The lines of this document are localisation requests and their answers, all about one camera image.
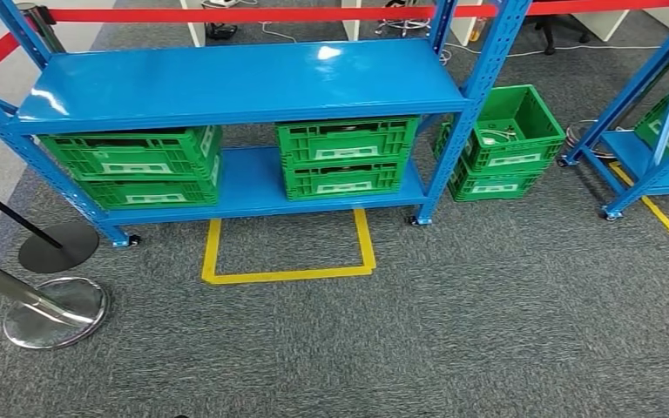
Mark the blue metal shelf rack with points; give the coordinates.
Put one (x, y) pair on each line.
(242, 81)
(629, 92)

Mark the chrome stool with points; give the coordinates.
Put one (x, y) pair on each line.
(404, 26)

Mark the small black bag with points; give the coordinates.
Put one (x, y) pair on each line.
(220, 30)

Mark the white power strip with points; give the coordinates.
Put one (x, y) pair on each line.
(219, 3)

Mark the black pole with round base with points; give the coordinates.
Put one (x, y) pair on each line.
(63, 248)

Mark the black office chair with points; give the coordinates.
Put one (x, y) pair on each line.
(551, 32)

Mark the chrome stanchion with base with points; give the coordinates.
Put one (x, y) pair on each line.
(57, 314)

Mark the dark stanchion post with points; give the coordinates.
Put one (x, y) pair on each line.
(46, 29)

